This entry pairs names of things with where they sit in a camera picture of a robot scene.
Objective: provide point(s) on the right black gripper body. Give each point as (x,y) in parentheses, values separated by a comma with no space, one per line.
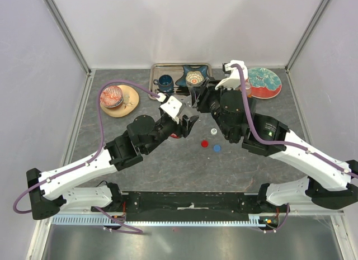
(210,100)

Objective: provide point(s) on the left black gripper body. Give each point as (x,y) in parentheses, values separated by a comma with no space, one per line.
(180,130)

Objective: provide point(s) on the red cap water bottle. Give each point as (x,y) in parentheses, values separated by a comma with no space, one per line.
(188,110)

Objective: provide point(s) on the red bottle cap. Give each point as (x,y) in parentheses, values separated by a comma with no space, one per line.
(204,143)

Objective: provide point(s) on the white tea bottle cap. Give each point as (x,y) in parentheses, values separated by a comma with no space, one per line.
(213,131)

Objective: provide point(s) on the orange tea bottle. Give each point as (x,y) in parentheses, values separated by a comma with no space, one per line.
(248,89)

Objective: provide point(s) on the blue bottle cap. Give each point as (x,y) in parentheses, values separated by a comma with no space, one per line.
(217,148)

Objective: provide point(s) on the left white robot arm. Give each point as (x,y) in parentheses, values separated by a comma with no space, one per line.
(60,189)

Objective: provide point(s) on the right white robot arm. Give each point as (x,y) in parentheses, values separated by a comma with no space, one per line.
(327,181)

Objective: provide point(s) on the small patterned bowl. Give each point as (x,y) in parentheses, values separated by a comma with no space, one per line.
(194,78)

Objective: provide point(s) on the blue star-shaped dish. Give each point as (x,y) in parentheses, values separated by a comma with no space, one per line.
(180,84)

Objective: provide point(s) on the metal tray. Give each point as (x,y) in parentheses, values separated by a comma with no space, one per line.
(175,76)

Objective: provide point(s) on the blue teacup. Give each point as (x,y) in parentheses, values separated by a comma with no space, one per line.
(165,84)

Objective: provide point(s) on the red teal floral plate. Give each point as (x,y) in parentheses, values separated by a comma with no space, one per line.
(265,84)

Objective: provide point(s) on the tan wooden plate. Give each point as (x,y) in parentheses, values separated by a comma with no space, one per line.
(129,104)

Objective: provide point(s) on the red patterned bowl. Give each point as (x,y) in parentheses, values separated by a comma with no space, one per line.
(111,97)

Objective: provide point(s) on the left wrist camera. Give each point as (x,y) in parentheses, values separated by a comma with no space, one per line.
(170,105)

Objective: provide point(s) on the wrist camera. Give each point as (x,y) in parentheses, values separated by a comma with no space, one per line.
(232,77)
(170,105)

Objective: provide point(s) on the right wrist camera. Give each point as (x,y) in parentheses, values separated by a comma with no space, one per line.
(232,77)

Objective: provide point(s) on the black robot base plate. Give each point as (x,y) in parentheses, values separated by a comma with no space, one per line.
(191,206)

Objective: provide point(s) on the slotted cable duct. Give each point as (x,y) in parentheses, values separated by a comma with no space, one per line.
(102,220)

